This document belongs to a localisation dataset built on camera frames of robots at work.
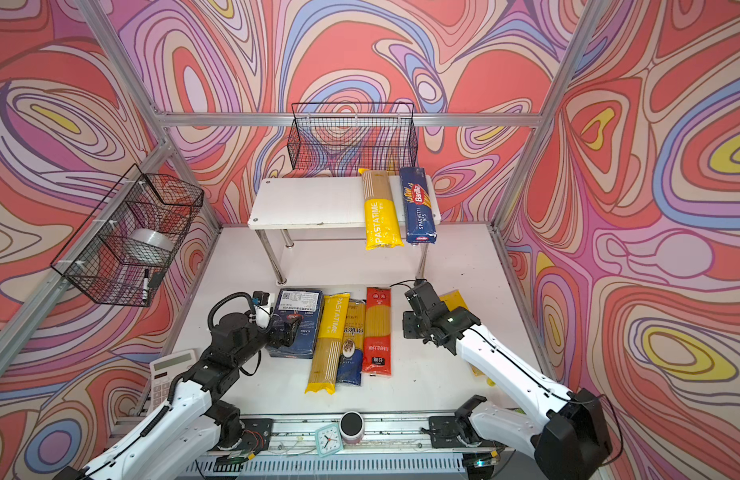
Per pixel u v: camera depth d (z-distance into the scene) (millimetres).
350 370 820
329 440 711
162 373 820
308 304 888
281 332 721
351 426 706
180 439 561
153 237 734
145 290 716
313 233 1182
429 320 593
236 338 616
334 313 908
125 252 718
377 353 839
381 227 688
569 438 384
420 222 688
